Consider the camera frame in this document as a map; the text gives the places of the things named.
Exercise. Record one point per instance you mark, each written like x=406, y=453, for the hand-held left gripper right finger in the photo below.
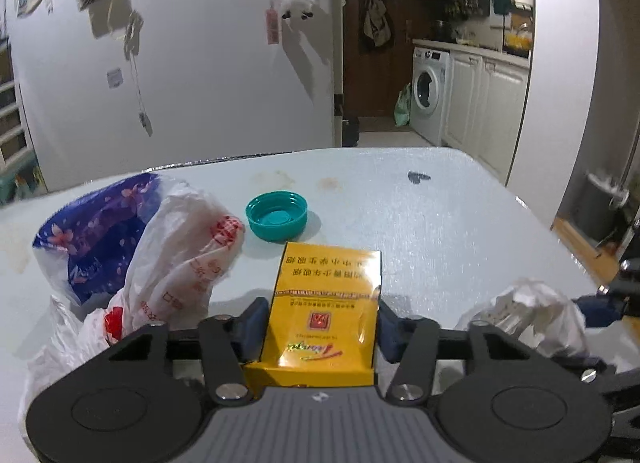
x=391, y=338

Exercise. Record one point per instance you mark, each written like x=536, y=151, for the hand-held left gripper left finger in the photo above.
x=252, y=330

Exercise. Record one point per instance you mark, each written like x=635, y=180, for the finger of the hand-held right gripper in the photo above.
x=625, y=393
x=600, y=310

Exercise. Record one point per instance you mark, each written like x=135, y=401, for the clear plastic bag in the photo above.
x=535, y=313

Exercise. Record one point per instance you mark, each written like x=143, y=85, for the yellow cardboard box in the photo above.
x=325, y=313

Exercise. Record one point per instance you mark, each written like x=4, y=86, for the teal bottle cap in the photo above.
x=276, y=215

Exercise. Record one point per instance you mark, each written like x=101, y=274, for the purple floral plastic bag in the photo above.
x=95, y=233

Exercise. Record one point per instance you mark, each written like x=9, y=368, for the grey trash can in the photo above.
x=597, y=213

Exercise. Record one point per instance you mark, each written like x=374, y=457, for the white red-printed plastic bag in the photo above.
x=175, y=263

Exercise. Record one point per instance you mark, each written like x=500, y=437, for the black floor box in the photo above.
x=351, y=132

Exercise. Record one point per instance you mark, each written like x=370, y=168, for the green plastic bag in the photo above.
x=402, y=108

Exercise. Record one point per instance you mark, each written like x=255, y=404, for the white kitchen cabinets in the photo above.
x=487, y=108

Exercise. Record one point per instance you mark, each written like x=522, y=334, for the white refrigerator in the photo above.
x=338, y=103

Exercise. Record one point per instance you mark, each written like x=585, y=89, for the white washing machine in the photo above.
x=429, y=93

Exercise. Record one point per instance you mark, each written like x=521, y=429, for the dark wooden door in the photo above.
x=380, y=73

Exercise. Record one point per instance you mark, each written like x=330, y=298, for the white drawer cabinet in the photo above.
x=12, y=138

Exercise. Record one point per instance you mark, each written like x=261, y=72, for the dark cooking pot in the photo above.
x=442, y=30

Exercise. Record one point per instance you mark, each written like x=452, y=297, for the grey hanging bag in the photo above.
x=377, y=18

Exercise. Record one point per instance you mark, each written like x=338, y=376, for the white wall switch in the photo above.
x=114, y=78

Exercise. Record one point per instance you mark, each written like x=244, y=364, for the pink wall tag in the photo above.
x=271, y=25

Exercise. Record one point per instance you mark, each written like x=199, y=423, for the white fluffy wall toy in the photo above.
x=297, y=4

